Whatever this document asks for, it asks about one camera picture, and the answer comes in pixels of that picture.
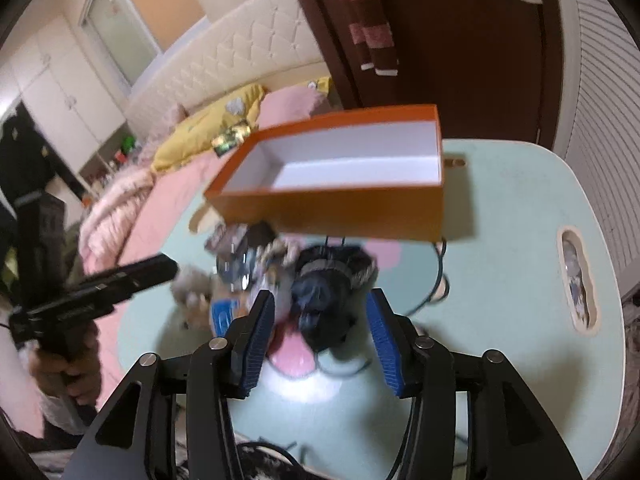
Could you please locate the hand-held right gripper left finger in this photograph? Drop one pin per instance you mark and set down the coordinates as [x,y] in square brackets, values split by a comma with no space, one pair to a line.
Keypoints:
[255,345]

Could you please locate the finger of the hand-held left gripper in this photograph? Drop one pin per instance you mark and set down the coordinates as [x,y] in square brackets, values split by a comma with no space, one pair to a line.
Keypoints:
[145,270]

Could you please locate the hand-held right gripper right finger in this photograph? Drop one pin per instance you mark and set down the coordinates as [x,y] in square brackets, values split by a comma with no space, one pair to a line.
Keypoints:
[385,345]

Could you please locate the blue white packet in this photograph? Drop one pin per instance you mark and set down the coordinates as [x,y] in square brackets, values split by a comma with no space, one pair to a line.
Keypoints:
[222,312]

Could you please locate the beige fluffy plush toy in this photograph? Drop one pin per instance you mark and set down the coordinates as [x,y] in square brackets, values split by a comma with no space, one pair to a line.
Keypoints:
[190,282]

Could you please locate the black cloth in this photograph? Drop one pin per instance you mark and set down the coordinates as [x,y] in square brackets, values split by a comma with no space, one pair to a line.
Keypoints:
[315,305]

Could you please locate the shiny clear wrapper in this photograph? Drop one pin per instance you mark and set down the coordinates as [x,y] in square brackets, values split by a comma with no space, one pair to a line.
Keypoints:
[235,270]

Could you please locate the black red snack packet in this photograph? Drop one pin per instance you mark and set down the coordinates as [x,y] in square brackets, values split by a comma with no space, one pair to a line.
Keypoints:
[261,234]

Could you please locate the orange cardboard box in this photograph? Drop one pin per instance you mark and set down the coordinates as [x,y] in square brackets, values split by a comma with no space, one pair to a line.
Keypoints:
[350,210]

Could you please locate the person's left forearm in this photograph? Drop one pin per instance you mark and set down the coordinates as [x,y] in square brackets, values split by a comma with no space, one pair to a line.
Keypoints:
[55,412]

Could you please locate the person's left hand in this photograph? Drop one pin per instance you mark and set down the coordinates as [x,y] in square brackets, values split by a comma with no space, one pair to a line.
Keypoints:
[85,380]

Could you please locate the pink duvet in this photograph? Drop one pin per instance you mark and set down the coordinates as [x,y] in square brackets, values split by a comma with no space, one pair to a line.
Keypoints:
[150,210]

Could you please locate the pink floral blanket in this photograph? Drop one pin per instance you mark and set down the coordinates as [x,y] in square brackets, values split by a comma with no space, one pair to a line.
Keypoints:
[115,200]

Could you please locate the black hanging garment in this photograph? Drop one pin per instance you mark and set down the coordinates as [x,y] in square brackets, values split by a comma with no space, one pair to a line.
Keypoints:
[20,150]

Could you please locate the pink floral pillow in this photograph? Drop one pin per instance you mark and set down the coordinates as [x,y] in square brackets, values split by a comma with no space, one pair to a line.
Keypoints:
[160,125]

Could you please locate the yellow printed pillow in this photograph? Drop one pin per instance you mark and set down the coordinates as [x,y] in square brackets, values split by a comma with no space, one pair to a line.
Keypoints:
[322,85]
[200,130]

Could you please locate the white cabinet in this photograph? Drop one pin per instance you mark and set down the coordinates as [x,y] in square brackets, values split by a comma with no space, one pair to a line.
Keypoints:
[65,90]

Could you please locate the sliding window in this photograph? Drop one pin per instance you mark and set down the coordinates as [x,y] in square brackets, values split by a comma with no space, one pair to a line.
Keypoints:
[120,35]

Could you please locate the cream tufted headboard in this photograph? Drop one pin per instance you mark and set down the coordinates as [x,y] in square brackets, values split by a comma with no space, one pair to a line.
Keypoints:
[240,45]

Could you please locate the dark brown wardrobe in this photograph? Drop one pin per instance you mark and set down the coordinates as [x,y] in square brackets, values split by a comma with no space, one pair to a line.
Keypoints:
[475,60]

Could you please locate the brown pink striped scarf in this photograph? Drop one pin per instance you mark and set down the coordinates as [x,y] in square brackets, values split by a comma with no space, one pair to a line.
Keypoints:
[370,35]

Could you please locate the white louvred door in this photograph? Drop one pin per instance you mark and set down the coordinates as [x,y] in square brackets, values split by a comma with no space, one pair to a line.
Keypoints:
[600,110]

